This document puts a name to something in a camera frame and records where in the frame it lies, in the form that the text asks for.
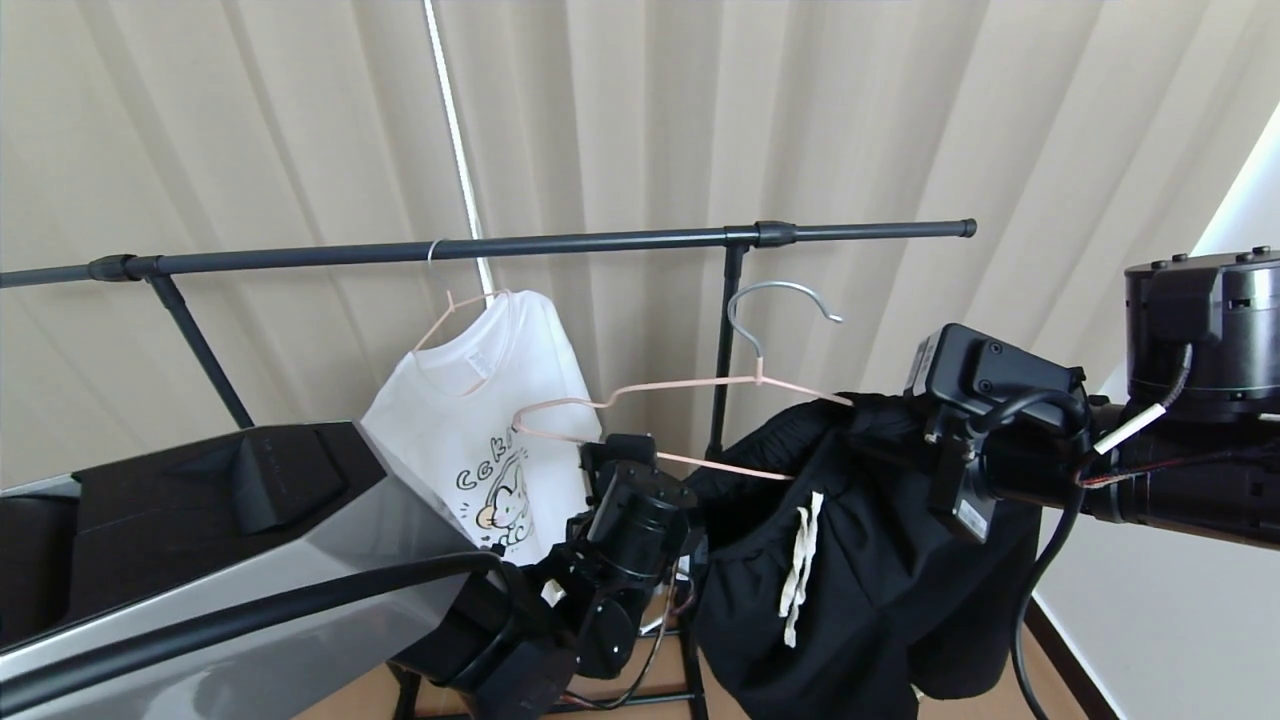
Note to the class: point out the white printed t-shirt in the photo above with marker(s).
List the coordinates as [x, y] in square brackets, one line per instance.
[440, 430]

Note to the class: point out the pink clothes hanger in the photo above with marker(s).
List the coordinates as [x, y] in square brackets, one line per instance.
[780, 285]
[434, 325]

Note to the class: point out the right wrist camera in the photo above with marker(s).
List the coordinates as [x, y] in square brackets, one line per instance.
[990, 375]

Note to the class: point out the black clothes rack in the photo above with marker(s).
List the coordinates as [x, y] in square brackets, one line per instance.
[600, 241]

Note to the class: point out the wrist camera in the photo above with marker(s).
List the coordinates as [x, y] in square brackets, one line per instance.
[990, 375]
[620, 455]

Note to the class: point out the black shorts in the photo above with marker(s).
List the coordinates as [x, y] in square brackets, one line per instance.
[870, 600]

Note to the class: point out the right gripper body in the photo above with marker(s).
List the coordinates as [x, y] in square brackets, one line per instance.
[1040, 465]

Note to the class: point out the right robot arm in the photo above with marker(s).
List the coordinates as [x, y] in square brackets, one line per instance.
[1200, 330]

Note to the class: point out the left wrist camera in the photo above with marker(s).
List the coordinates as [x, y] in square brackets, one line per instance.
[620, 455]

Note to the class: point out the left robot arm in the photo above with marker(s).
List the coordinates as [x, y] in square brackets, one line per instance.
[380, 520]

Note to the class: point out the beige curtain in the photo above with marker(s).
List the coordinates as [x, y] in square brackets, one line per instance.
[250, 120]

